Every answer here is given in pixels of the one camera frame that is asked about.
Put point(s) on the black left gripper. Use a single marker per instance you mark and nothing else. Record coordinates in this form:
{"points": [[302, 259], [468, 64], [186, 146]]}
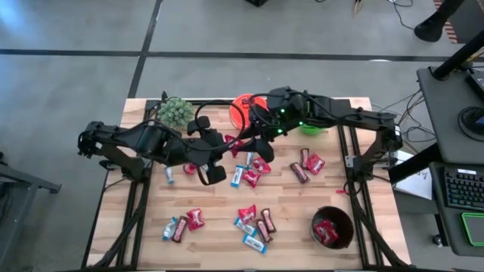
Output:
{"points": [[204, 149]]}

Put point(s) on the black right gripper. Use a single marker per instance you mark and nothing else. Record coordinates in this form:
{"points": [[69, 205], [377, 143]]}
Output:
{"points": [[283, 113]]}

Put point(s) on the red candy packet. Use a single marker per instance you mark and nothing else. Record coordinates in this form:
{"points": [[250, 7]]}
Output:
{"points": [[326, 232], [261, 165], [315, 163], [247, 214], [233, 145], [251, 178], [189, 169], [195, 219]]}

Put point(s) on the brown chocolate bar packet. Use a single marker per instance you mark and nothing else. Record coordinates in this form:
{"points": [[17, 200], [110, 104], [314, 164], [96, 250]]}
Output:
{"points": [[304, 158], [268, 220], [299, 172], [263, 230], [180, 228]]}

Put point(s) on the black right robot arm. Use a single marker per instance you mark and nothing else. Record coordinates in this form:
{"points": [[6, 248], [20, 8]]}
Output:
{"points": [[340, 113]]}

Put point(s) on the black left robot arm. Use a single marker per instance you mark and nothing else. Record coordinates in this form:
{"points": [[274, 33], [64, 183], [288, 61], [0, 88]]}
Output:
{"points": [[151, 140]]}

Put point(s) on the orange plastic bucket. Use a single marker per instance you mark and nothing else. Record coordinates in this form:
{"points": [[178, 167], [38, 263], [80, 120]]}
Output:
{"points": [[237, 117]]}

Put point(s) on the green plastic bucket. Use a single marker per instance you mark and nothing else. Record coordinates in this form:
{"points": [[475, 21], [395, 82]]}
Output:
{"points": [[312, 130]]}

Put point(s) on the artificial green potted plant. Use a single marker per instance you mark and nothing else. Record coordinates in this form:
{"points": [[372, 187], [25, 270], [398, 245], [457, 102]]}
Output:
{"points": [[175, 112]]}

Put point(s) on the black plastic bucket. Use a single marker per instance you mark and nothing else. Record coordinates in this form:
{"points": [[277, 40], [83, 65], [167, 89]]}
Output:
{"points": [[346, 226]]}

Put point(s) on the black floor object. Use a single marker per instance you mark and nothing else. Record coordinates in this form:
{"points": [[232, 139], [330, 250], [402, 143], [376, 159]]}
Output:
{"points": [[257, 2]]}

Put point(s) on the black diagonal pole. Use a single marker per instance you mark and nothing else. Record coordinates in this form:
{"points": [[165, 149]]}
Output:
{"points": [[457, 56], [416, 163]]}

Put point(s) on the white paper sheet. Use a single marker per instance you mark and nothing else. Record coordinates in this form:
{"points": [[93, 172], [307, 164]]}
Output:
{"points": [[417, 185]]}

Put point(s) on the wooden stick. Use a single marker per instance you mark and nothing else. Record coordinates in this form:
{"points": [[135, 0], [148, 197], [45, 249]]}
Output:
{"points": [[357, 5]]}

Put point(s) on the dark grey keyboard desk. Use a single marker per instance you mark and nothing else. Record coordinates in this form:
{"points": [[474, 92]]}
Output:
{"points": [[436, 196]]}

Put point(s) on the grey metal stand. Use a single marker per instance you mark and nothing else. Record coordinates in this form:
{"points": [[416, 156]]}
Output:
{"points": [[26, 179]]}

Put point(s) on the person's shoe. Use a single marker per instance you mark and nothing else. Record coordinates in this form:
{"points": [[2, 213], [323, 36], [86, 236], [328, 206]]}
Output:
{"points": [[428, 31]]}

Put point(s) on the small black knob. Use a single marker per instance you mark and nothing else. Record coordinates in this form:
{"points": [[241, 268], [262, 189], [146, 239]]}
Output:
{"points": [[438, 240]]}

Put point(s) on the black backlit keyboard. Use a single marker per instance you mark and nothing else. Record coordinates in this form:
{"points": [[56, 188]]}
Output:
{"points": [[465, 189]]}

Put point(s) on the black monitor stand base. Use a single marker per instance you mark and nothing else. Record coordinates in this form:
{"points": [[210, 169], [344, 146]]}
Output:
{"points": [[472, 120]]}

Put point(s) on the person's leg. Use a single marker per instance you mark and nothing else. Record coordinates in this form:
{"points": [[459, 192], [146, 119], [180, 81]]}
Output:
{"points": [[450, 7]]}

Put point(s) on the dark grey cabinet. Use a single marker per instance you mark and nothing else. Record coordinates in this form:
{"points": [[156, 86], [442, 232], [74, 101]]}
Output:
{"points": [[470, 19]]}

